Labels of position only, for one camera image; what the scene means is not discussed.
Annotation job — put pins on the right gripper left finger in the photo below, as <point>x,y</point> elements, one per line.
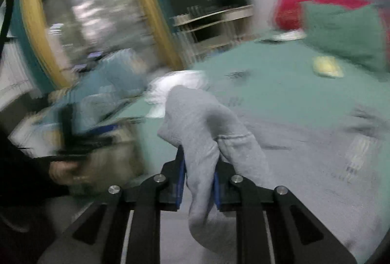
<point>161,192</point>

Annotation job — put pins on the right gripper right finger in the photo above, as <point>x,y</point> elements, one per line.
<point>235,193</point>

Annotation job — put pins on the grey hoodie sweatshirt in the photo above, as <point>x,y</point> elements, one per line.
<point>207,131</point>

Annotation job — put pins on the left hand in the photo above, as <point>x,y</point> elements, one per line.
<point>67,173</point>

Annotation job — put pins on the blue patterned blanket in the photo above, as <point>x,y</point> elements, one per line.
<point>117,78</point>

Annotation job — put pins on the green bed sheet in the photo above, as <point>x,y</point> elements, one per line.
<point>315,125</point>

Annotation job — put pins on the yellow curtain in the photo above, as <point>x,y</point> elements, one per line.
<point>162,34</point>

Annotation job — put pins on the yellow crumpled item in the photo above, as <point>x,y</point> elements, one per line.
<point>327,66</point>

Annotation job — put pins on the beige wooden desk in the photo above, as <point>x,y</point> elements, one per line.
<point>200,36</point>

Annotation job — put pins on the white paper on bed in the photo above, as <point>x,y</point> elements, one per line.
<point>292,35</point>

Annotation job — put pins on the red pillow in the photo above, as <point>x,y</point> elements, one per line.
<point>288,13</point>

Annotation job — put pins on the green pillow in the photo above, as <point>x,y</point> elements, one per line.
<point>356,35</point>

